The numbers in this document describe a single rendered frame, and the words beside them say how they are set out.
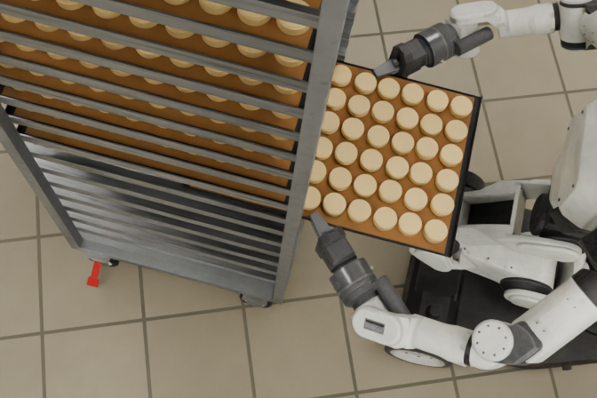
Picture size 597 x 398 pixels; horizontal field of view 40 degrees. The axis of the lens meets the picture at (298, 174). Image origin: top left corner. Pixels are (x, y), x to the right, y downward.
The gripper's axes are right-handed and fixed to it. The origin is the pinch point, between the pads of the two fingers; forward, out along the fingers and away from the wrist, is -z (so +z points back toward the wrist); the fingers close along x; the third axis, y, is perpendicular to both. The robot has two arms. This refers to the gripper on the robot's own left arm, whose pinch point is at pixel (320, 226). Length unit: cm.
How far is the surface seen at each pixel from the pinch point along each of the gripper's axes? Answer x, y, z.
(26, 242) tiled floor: -81, 62, -58
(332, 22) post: 84, 7, -1
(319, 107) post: 62, 6, -1
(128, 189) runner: -9.8, 31.4, -31.1
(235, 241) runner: -27.6, 13.3, -13.2
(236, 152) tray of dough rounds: 23.9, 12.3, -14.8
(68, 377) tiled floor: -81, 68, -15
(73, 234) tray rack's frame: -55, 48, -44
